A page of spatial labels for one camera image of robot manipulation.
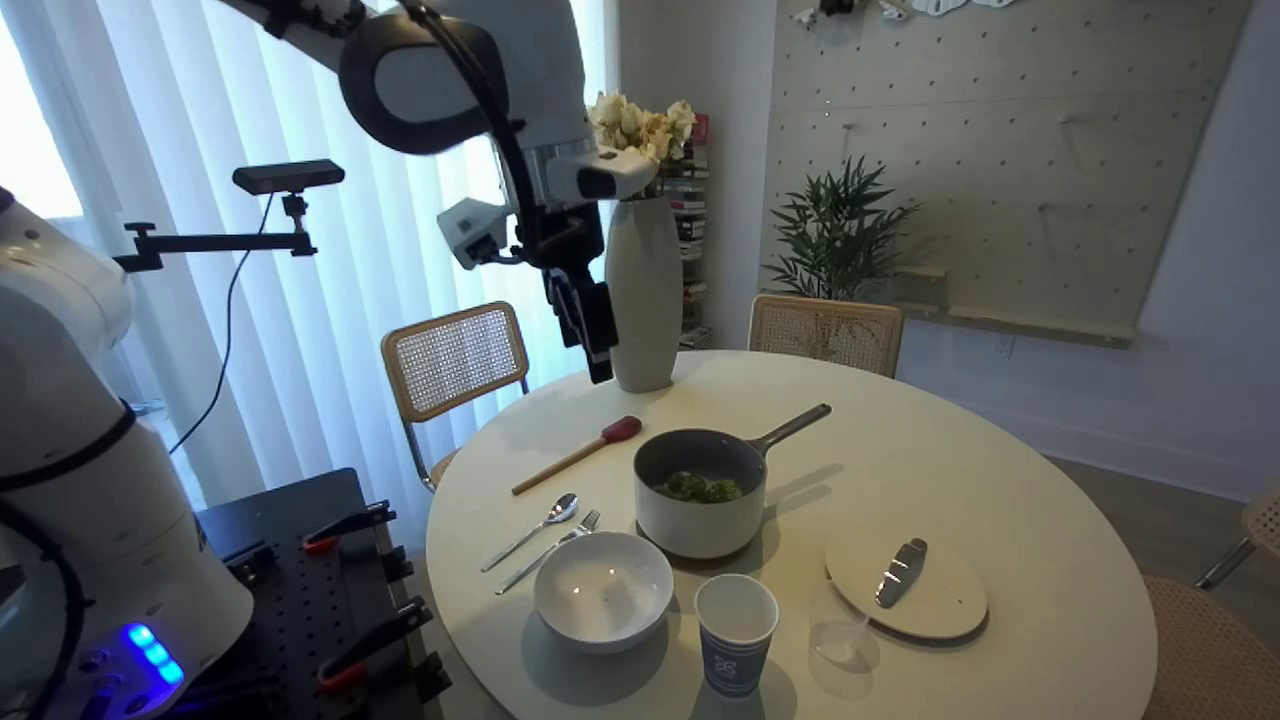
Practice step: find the black perforated work table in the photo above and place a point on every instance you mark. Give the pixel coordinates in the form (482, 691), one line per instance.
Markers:
(303, 601)

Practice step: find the silver metal fork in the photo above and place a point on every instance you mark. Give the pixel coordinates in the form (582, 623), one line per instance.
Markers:
(555, 551)

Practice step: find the green food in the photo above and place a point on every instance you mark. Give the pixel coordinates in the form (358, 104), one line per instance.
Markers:
(700, 489)

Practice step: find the small clear glass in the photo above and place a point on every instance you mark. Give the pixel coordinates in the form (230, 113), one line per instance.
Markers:
(844, 644)

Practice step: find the white paper cup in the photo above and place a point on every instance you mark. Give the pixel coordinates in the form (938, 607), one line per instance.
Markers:
(737, 643)

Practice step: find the silver metal spoon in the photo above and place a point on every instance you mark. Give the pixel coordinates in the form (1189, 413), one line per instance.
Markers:
(567, 511)

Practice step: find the tall beige vase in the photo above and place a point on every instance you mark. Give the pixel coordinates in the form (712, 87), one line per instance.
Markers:
(645, 292)

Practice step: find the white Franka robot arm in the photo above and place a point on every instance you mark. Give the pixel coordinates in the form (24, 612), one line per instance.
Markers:
(81, 506)

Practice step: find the white vertical curtain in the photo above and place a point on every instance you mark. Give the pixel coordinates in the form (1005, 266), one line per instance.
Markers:
(335, 322)

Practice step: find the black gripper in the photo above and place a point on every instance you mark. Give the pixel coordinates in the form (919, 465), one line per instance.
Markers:
(561, 246)

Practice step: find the round beige pot lid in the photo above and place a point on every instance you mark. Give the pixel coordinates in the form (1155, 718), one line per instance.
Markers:
(921, 601)

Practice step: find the rattan back chair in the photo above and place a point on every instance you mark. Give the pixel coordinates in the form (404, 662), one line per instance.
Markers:
(453, 361)
(826, 331)

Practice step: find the beige pegboard panel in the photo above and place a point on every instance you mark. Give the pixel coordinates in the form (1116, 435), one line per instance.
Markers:
(1043, 144)

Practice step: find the narrow bookshelf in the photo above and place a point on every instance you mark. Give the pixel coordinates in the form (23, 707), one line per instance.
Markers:
(692, 252)

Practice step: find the wooden spatula with red head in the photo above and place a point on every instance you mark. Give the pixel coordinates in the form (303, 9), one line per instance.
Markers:
(585, 450)

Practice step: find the black stereo camera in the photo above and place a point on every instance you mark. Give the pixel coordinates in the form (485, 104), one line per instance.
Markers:
(285, 177)

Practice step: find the round beige woven chair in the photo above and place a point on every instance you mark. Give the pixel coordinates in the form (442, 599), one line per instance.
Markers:
(1204, 653)

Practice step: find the green potted plant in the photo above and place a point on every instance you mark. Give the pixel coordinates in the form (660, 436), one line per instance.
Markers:
(832, 233)

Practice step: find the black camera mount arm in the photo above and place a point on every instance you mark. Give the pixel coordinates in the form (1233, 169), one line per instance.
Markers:
(213, 246)

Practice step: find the white ceramic bowl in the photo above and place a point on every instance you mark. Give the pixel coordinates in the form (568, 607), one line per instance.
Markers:
(601, 588)

